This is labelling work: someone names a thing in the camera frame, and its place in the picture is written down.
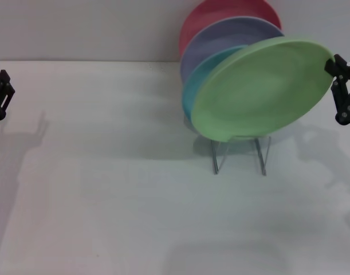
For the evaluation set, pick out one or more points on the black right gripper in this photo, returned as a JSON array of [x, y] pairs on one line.
[[349, 110]]

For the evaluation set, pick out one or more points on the green plate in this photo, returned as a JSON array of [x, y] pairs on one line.
[[263, 88]]

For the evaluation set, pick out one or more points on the purple plate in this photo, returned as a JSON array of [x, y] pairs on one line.
[[220, 37]]

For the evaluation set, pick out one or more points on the red plate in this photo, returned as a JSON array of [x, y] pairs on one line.
[[214, 14]]

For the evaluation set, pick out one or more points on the blue plate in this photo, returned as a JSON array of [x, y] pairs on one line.
[[197, 83]]

